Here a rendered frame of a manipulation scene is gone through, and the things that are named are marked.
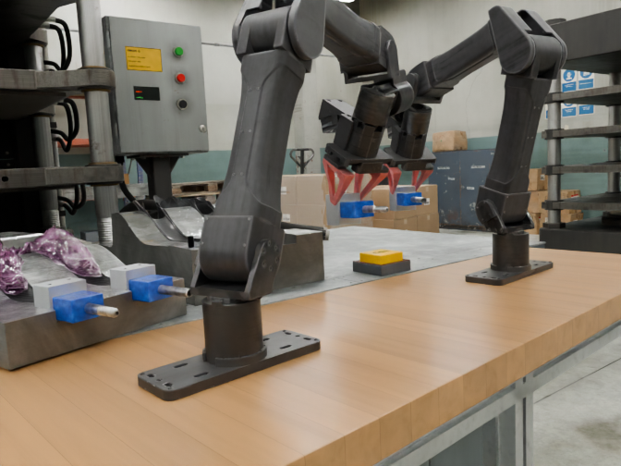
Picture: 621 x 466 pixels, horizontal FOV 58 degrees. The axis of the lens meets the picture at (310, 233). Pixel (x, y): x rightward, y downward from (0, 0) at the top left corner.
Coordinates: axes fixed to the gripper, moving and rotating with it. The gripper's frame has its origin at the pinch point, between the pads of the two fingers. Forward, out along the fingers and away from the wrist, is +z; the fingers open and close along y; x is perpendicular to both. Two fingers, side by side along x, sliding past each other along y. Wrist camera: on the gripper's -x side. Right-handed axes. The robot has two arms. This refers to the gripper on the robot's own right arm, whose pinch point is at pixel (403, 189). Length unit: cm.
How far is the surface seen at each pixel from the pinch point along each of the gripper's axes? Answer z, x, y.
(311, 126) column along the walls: 300, -705, -179
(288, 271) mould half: -1.0, 26.6, 32.4
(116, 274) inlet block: -13, 38, 59
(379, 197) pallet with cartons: 217, -345, -151
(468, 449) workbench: 51, 35, -12
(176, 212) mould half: 2, 0, 50
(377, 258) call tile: 0.2, 23.8, 14.7
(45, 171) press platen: 13, -42, 83
